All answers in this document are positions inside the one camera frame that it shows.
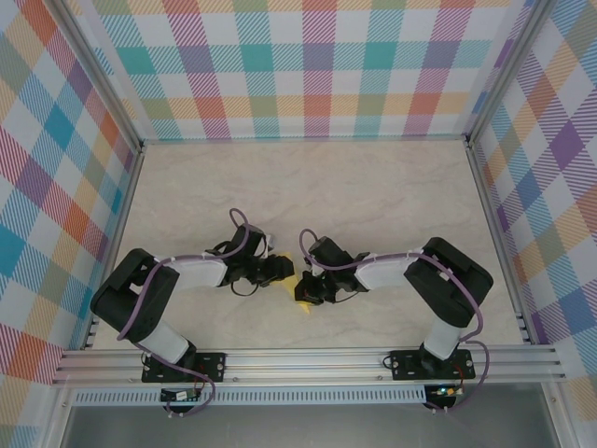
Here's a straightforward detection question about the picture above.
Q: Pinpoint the yellow square paper sheet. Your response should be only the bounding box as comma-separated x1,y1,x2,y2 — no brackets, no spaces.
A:
278,251,314,315

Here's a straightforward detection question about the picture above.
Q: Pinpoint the grey metal sheet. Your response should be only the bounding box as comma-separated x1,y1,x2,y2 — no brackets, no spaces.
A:
60,404,561,448

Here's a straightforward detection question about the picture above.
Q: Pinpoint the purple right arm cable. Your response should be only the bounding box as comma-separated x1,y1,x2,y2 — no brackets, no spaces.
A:
297,227,491,414

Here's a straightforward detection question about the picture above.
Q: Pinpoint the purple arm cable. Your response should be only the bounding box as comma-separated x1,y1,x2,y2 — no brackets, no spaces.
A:
114,207,256,418
297,227,491,414

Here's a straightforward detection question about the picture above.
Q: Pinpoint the long aluminium mounting rail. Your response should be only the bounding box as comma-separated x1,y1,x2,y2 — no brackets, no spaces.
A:
50,344,568,386

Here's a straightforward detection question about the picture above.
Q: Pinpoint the slotted grey cable duct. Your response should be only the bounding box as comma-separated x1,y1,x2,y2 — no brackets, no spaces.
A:
73,385,428,406

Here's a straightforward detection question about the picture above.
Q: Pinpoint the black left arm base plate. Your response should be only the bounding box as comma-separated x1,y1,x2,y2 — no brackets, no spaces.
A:
141,352,229,384

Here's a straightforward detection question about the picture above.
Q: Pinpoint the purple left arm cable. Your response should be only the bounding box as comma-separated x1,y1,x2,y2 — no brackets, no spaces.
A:
114,207,256,418

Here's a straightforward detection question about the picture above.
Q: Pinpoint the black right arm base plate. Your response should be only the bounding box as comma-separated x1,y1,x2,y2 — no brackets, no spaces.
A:
389,348,477,382

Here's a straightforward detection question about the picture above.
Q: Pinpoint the aluminium table side rail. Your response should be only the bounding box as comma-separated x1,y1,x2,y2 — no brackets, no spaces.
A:
81,142,146,351
465,139,537,346

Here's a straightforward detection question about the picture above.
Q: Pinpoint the aluminium frame post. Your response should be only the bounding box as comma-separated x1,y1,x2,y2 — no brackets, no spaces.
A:
465,0,551,146
54,0,145,153

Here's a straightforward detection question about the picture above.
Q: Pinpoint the aluminium frame leg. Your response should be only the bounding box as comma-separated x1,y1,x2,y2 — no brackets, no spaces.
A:
44,386,76,448
540,380,577,448

